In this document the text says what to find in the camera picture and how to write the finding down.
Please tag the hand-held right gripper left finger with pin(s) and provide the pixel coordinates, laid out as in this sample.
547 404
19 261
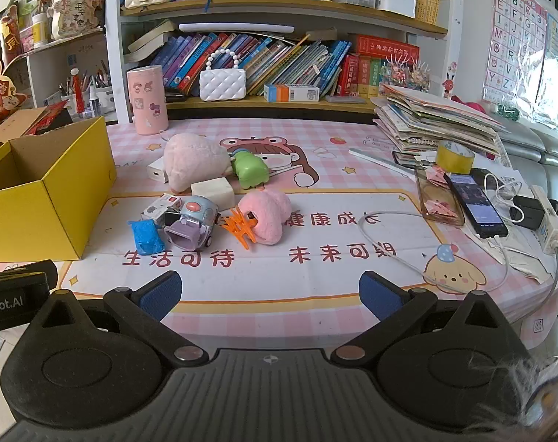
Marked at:
161 293

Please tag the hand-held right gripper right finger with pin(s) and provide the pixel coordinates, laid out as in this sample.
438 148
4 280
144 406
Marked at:
375 293

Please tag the blue toy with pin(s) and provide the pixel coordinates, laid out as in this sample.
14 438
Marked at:
144 237

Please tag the yellow cardboard box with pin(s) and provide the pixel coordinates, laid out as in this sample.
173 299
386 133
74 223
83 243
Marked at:
30 221

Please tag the purple toy robot car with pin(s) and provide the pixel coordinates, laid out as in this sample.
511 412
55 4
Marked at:
194 215

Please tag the white staple box red label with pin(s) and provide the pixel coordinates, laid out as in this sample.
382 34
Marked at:
161 205

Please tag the orange hair clip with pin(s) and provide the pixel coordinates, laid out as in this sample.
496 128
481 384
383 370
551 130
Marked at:
242 234

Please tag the white rectangular block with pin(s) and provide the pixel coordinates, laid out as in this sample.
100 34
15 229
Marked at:
212 192

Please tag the small pink plush toy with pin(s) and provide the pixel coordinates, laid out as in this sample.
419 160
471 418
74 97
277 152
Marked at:
266 215

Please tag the clear phone case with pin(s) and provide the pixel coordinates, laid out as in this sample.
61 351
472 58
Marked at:
433 198

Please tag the small white charger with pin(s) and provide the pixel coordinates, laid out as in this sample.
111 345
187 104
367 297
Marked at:
157 170

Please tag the grey nail file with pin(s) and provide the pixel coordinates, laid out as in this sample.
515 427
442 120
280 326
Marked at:
380 160

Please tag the black smartphone lit screen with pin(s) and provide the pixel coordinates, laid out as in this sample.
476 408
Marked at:
477 205

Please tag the large pink plush toy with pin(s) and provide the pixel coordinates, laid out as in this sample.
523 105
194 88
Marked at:
191 159

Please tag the green frog toy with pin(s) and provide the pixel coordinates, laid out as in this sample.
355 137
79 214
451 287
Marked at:
251 171

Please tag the yellow tape roll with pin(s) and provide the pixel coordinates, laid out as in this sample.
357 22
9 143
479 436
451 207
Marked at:
454 159

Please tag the brown cardboard sheet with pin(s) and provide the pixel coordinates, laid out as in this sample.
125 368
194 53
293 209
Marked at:
16 124

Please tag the black power adapter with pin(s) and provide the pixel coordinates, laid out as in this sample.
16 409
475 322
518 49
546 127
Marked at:
527 214

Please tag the stack of papers and booklets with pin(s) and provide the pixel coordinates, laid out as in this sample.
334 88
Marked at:
435 117

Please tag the white power strip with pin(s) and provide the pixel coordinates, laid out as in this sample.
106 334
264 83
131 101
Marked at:
548 223

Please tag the grey fur trim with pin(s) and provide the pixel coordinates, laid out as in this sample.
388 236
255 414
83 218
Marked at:
532 400

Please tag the pink sticker tumbler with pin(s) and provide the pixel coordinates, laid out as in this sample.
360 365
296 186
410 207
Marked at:
146 101

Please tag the red tassel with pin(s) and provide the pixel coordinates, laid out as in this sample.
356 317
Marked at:
79 94

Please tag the white wooden bookshelf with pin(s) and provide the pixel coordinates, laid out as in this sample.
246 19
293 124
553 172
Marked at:
283 108

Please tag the red figure fan decoration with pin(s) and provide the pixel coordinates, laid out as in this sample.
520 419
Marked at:
0 78

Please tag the grey sofa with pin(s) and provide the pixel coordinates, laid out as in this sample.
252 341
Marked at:
541 156

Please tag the white quilted pearl handbag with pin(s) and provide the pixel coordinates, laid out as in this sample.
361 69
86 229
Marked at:
223 85

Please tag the orange and blue carton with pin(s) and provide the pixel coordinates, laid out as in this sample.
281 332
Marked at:
292 93

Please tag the row of red thick books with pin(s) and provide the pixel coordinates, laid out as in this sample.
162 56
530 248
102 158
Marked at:
375 66

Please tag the middle shelf row of books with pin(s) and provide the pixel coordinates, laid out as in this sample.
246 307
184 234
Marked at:
279 62

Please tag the thick white-paged book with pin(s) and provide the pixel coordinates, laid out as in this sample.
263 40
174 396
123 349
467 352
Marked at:
152 37

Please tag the paper rabbit lantern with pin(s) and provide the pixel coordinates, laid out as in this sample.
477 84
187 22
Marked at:
71 9

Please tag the alphabet wall poster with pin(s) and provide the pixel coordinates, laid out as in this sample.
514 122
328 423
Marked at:
514 37

